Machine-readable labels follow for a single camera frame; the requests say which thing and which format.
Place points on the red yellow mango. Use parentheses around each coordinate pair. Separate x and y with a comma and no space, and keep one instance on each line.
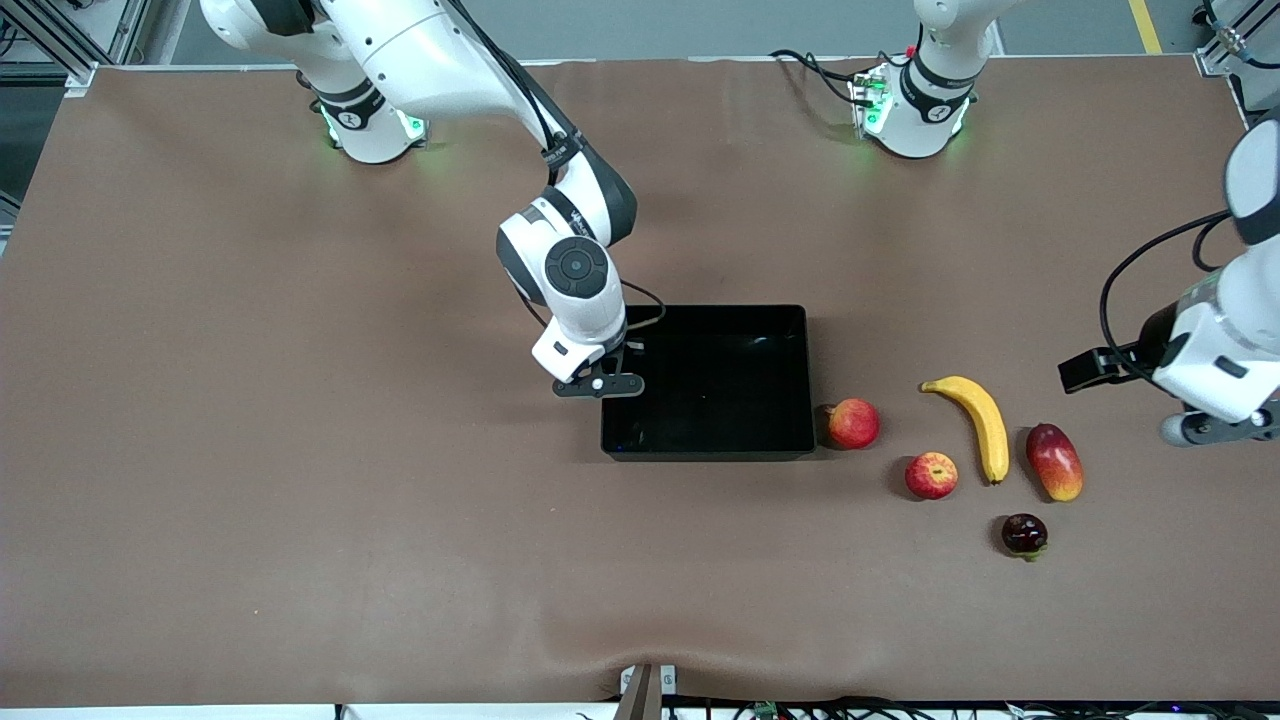
(1055,463)

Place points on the brown table mat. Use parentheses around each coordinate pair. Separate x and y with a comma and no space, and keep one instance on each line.
(400,500)

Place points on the yellow banana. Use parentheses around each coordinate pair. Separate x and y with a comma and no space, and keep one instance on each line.
(985,420)

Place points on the aluminium frame profile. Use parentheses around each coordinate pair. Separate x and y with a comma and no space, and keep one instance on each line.
(1225,40)
(70,45)

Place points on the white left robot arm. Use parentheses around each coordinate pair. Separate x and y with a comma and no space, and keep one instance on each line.
(925,110)

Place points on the pinkish red round fruit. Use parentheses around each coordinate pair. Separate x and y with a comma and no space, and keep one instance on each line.
(853,424)

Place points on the black rectangular plastic box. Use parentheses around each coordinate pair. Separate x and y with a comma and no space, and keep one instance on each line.
(720,400)

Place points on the metal table clamp bracket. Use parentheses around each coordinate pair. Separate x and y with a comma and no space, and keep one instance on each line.
(647,685)

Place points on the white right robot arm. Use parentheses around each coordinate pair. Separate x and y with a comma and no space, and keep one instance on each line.
(575,270)

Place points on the red apple with stem dimple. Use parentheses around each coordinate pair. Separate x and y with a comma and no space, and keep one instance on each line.
(931,476)

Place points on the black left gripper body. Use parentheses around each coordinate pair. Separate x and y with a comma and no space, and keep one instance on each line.
(1152,338)

